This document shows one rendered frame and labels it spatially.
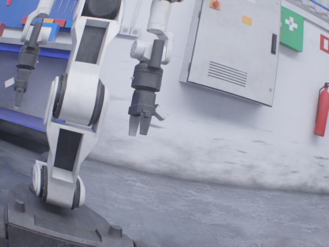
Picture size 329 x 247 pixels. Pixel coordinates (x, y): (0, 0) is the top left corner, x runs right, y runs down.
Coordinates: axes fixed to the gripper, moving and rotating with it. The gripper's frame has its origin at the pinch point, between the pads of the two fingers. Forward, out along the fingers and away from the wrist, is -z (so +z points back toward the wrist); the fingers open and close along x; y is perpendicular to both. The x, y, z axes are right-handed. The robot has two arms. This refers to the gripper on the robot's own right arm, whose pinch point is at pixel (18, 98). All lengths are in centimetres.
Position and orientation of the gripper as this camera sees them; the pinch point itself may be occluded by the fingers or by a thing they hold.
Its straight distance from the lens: 154.5
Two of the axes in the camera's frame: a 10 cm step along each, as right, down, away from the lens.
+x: 3.3, -0.6, -9.4
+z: 1.6, -9.8, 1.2
